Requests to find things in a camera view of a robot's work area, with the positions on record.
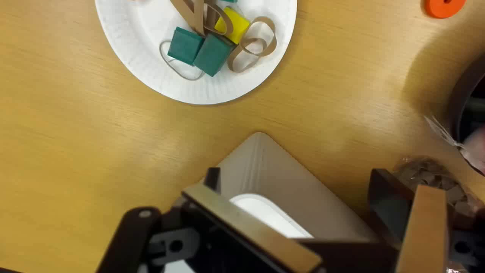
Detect gripper right finger tan pad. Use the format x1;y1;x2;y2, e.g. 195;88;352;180
367;168;452;273

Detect teal wooden block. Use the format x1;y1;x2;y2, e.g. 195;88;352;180
167;25;207;66
193;32;235;77

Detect tan wooden triangle piece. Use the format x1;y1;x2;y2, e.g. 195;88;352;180
170;0;210;36

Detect white plastic basket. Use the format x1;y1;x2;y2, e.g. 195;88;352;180
204;132;378;244

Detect yellow wooden block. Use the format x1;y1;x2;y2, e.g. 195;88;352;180
214;6;252;45

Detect pale thin rubber band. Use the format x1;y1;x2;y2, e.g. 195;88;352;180
158;38;207;82

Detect white paper plate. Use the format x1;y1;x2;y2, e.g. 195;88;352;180
95;0;299;106

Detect small orange disc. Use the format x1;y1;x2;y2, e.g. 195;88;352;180
423;0;467;19

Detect dark brown bowl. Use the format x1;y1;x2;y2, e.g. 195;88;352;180
446;51;485;145

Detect gripper left finger tan pad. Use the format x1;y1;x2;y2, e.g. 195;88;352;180
181;183;325;273

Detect tan rubber band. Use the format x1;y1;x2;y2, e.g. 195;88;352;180
226;36;270;73
242;15;279;57

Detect clear bag brown snacks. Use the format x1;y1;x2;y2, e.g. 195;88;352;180
393;156;485;218

